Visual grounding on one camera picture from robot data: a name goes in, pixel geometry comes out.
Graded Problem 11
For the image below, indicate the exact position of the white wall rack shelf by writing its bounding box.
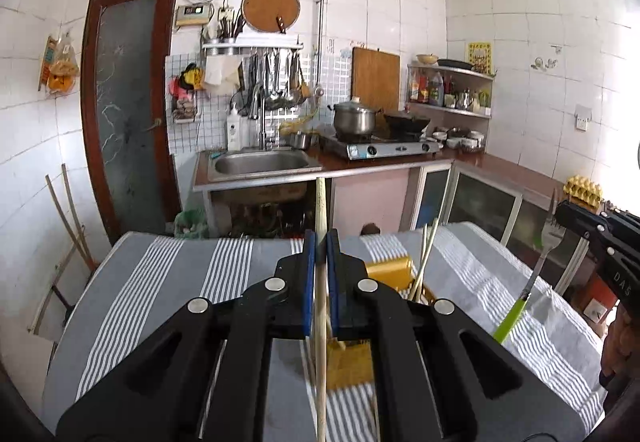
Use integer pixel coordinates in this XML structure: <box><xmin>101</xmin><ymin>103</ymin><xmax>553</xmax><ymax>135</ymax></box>
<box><xmin>200</xmin><ymin>34</ymin><xmax>305</xmax><ymax>56</ymax></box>

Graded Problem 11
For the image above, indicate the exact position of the group of small bowls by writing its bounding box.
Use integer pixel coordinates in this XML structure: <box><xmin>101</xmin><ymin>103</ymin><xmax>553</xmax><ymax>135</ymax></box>
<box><xmin>432</xmin><ymin>125</ymin><xmax>486</xmax><ymax>154</ymax></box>

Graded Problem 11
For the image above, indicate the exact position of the yellow plastic utensil basket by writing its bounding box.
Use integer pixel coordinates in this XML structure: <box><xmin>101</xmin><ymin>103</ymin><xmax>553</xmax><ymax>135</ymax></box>
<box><xmin>327</xmin><ymin>257</ymin><xmax>440</xmax><ymax>391</ymax></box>

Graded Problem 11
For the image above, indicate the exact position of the round wooden cutting board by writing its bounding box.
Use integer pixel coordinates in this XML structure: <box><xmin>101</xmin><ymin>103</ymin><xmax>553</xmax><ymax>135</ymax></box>
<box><xmin>241</xmin><ymin>0</ymin><xmax>301</xmax><ymax>34</ymax></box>

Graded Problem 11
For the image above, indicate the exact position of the wooden stick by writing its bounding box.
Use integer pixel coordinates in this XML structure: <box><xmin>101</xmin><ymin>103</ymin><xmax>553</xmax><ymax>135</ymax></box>
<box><xmin>45</xmin><ymin>173</ymin><xmax>96</xmax><ymax>274</ymax></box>

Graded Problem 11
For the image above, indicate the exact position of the metal faucet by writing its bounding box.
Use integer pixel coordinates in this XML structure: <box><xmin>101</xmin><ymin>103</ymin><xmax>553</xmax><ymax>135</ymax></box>
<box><xmin>249</xmin><ymin>84</ymin><xmax>274</xmax><ymax>151</ymax></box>

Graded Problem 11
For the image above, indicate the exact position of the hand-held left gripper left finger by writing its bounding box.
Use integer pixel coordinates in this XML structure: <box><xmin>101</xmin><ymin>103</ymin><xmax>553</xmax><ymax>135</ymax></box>
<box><xmin>56</xmin><ymin>229</ymin><xmax>318</xmax><ymax>442</ymax></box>

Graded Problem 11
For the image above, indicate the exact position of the row of condiment bottles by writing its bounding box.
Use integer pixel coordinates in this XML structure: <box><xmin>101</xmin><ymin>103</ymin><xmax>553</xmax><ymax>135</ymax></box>
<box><xmin>408</xmin><ymin>69</ymin><xmax>492</xmax><ymax>116</ymax></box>

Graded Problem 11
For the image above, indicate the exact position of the glass-door kitchen cabinet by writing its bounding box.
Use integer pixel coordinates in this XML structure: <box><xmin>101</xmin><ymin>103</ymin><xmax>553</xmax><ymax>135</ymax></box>
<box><xmin>409</xmin><ymin>161</ymin><xmax>601</xmax><ymax>284</ymax></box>

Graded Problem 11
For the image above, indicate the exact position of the white soap bottle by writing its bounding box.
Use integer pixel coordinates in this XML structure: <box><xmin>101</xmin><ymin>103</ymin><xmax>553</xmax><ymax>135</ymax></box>
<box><xmin>225</xmin><ymin>102</ymin><xmax>242</xmax><ymax>152</ymax></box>

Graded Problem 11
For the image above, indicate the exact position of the person's right hand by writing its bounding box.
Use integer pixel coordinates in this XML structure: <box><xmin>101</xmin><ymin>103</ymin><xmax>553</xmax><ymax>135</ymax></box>
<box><xmin>599</xmin><ymin>306</ymin><xmax>640</xmax><ymax>392</ymax></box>

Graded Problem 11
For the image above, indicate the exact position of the steel gas stove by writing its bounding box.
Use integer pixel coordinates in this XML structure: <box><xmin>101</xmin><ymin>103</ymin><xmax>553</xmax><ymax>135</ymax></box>
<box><xmin>319</xmin><ymin>132</ymin><xmax>444</xmax><ymax>161</ymax></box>

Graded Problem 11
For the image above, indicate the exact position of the row of hanging ladles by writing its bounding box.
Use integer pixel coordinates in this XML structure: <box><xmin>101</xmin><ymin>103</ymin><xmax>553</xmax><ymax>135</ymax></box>
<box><xmin>247</xmin><ymin>49</ymin><xmax>314</xmax><ymax>111</ymax></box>

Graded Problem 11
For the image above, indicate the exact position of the wire wall basket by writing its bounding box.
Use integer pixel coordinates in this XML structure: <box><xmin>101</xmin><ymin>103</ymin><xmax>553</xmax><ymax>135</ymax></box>
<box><xmin>169</xmin><ymin>64</ymin><xmax>204</xmax><ymax>124</ymax></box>

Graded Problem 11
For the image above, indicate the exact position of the brown frosted glass door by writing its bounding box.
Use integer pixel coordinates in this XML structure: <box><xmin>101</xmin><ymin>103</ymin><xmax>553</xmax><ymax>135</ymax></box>
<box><xmin>80</xmin><ymin>0</ymin><xmax>183</xmax><ymax>244</ymax></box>

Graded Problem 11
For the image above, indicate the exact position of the hanging orange plastic bag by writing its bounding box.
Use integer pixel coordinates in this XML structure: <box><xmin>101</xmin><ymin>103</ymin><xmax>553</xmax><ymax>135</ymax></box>
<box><xmin>38</xmin><ymin>33</ymin><xmax>81</xmax><ymax>96</ymax></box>

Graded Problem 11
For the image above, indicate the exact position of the grey striped tablecloth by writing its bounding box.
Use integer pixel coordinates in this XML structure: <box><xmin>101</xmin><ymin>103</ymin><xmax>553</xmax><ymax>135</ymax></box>
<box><xmin>42</xmin><ymin>221</ymin><xmax>607</xmax><ymax>442</ymax></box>

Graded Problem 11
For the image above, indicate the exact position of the yellow wall poster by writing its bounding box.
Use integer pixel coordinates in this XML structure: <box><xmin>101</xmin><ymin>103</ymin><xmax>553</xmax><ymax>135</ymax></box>
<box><xmin>465</xmin><ymin>40</ymin><xmax>494</xmax><ymax>76</ymax></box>

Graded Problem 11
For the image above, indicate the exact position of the wooden chopstick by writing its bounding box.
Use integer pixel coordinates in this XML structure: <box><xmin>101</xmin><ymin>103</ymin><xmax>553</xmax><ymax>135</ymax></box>
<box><xmin>414</xmin><ymin>217</ymin><xmax>441</xmax><ymax>300</ymax></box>
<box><xmin>407</xmin><ymin>223</ymin><xmax>430</xmax><ymax>300</ymax></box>
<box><xmin>313</xmin><ymin>177</ymin><xmax>332</xmax><ymax>442</ymax></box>

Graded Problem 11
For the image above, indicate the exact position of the beige wall controller box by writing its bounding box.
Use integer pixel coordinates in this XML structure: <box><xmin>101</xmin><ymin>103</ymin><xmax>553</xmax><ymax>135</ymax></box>
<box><xmin>174</xmin><ymin>4</ymin><xmax>212</xmax><ymax>28</ymax></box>

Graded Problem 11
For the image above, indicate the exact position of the white hanging cloth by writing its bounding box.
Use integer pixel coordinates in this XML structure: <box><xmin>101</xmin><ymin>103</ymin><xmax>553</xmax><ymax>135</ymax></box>
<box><xmin>203</xmin><ymin>56</ymin><xmax>244</xmax><ymax>91</ymax></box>

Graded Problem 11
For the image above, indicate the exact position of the yellow egg carton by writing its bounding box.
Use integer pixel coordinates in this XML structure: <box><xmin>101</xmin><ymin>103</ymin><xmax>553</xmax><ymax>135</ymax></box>
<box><xmin>563</xmin><ymin>175</ymin><xmax>605</xmax><ymax>211</ymax></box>

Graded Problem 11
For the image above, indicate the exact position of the black wok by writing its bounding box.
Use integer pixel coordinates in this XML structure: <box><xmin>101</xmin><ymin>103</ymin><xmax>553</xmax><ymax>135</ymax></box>
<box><xmin>382</xmin><ymin>110</ymin><xmax>432</xmax><ymax>136</ymax></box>

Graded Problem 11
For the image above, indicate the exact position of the green plastic bag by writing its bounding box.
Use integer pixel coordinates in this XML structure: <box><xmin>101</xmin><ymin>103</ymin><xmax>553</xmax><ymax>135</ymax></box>
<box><xmin>173</xmin><ymin>207</ymin><xmax>209</xmax><ymax>239</ymax></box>

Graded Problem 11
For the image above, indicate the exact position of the steel cooking pot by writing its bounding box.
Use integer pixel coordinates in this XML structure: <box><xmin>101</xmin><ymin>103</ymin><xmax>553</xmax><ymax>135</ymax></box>
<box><xmin>327</xmin><ymin>96</ymin><xmax>382</xmax><ymax>136</ymax></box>

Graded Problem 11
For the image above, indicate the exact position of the steel kitchen sink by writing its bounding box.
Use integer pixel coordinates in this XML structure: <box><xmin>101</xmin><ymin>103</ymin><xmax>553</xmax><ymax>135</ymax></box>
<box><xmin>207</xmin><ymin>149</ymin><xmax>325</xmax><ymax>183</ymax></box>

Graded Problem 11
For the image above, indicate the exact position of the black frying pan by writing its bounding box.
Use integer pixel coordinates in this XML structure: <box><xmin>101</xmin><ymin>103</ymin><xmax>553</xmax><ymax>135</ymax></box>
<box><xmin>435</xmin><ymin>57</ymin><xmax>476</xmax><ymax>71</ymax></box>

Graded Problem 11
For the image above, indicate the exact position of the corner wall shelf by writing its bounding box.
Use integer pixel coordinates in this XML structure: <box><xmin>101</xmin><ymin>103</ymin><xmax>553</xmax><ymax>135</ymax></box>
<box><xmin>405</xmin><ymin>61</ymin><xmax>495</xmax><ymax>119</ymax></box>

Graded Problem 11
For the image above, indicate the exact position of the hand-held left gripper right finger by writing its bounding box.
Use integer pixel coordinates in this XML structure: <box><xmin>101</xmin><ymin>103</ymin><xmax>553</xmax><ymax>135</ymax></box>
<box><xmin>325</xmin><ymin>229</ymin><xmax>601</xmax><ymax>442</ymax></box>

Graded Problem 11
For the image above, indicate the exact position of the red box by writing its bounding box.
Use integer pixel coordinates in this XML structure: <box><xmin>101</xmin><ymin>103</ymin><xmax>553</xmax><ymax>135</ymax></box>
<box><xmin>570</xmin><ymin>267</ymin><xmax>621</xmax><ymax>324</ymax></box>

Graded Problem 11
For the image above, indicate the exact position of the holder with knives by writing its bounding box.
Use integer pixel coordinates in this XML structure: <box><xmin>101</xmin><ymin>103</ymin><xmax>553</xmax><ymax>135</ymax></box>
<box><xmin>217</xmin><ymin>11</ymin><xmax>246</xmax><ymax>44</ymax></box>

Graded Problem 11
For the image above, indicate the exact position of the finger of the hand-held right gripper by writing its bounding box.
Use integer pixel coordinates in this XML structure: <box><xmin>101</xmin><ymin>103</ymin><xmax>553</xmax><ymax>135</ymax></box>
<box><xmin>556</xmin><ymin>199</ymin><xmax>640</xmax><ymax>240</ymax></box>
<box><xmin>582</xmin><ymin>228</ymin><xmax>640</xmax><ymax>273</ymax></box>

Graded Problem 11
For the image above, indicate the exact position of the green-handled metal fork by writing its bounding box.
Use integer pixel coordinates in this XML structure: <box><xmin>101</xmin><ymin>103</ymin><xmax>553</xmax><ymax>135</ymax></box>
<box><xmin>491</xmin><ymin>189</ymin><xmax>569</xmax><ymax>346</ymax></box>

